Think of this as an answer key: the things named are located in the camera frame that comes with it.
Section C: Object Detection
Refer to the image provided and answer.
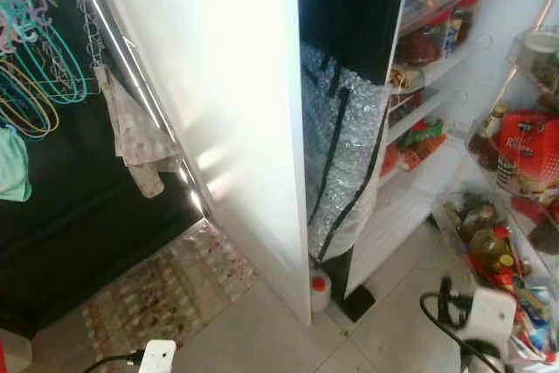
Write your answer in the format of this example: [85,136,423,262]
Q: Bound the dark jar red lid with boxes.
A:
[452,0,481,42]

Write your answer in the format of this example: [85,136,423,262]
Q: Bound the fridge body white inside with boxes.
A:
[297,0,559,323]

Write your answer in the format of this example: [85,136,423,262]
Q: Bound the wrapped food bundle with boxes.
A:
[389,63,424,94]

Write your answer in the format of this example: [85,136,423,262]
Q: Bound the metal hook chain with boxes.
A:
[52,0,110,68]

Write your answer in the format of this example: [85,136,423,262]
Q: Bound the teal blue packet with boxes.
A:
[524,307,551,352]

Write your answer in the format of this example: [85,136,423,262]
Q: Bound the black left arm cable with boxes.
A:
[83,349,145,373]

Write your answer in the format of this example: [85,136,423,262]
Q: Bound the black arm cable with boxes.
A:
[419,277,477,373]
[83,349,145,373]

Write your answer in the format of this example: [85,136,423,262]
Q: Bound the red plastic food bag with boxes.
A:
[380,142,403,177]

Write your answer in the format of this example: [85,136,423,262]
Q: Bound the blue white can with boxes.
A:
[444,17,464,52]

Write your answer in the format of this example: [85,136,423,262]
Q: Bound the teal wire hanger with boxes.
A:
[0,15,99,107]

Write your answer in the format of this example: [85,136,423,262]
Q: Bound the floral hanging cloth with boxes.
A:
[93,65,180,199]

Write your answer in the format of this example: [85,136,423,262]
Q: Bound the yellow wire hanger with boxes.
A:
[0,59,60,140]

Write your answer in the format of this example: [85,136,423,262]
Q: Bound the clear oil jar red cap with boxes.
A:
[467,224,512,260]

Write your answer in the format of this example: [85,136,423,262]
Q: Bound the red printed carton box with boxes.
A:
[498,109,559,201]

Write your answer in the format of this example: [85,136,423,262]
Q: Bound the beige patterned rug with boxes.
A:
[83,218,259,356]

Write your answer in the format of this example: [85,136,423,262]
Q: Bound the bag of carrots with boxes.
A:
[397,118,446,169]

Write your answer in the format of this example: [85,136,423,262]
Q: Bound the white glossy tall panel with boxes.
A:
[87,0,314,326]

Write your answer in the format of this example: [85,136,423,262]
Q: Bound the white bowl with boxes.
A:
[522,28,559,55]

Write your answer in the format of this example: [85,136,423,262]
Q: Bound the brown sauce bottle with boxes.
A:
[476,102,509,169]

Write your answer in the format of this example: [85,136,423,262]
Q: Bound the bubble wrap bag black straps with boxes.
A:
[301,41,391,262]

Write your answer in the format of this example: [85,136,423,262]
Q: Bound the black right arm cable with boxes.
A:
[419,277,477,373]

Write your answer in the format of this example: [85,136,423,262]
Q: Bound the black glossy cabinet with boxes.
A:
[0,0,206,339]

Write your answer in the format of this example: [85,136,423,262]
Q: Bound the yellow cap sauce bottle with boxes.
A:
[485,253,518,276]

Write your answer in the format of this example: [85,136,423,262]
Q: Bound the red sauce jar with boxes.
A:
[397,25,445,66]

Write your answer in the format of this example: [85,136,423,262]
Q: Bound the white jug red cap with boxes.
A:
[309,270,333,313]

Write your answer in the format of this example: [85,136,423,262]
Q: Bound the teal hanging cloth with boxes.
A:
[0,124,32,204]

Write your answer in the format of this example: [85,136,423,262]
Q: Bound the red foil packet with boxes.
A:
[487,268,529,343]

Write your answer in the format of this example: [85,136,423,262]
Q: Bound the white fridge door with shelves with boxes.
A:
[432,0,559,365]

